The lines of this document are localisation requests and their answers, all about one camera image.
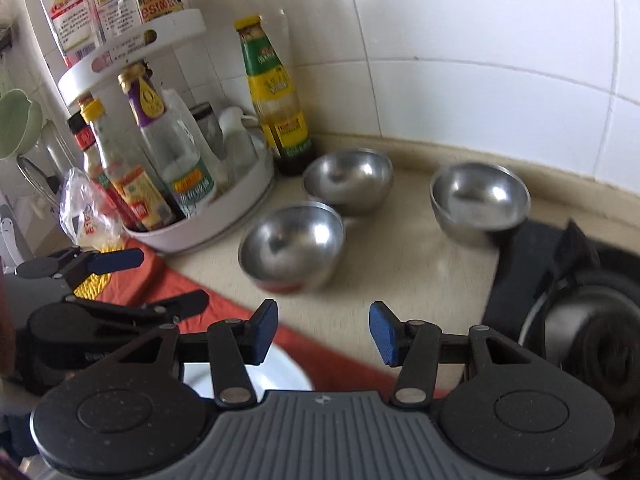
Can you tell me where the large floral white plate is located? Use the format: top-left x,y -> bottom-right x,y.
183,344 -> 314,401

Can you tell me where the steel bowl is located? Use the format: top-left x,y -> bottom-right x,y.
430,162 -> 532,248
238,202 -> 346,294
302,148 -> 394,217

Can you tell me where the red orange cloth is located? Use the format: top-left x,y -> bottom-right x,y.
71,237 -> 452,401

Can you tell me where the clear plastic bag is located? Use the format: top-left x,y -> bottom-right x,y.
58,168 -> 125,252

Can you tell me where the yellow cap sauce bottle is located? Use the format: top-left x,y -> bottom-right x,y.
79,94 -> 176,232

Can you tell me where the red label dark bottle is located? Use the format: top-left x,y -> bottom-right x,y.
67,112 -> 142,231

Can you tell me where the black gas stove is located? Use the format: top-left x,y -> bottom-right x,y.
483,220 -> 639,479

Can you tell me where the purple label vinegar bottle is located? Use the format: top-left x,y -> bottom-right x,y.
118,62 -> 216,218

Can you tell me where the white rotating condiment rack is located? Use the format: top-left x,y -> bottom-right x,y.
58,9 -> 274,255

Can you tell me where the green cup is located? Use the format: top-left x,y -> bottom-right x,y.
0,89 -> 43,159

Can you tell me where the grey cap glass jar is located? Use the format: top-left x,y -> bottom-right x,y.
190,103 -> 227,160

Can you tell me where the yellow green sauce bottle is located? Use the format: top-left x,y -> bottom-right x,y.
234,14 -> 316,177

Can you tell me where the seasoning packet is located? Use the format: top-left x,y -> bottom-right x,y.
39,0 -> 142,68

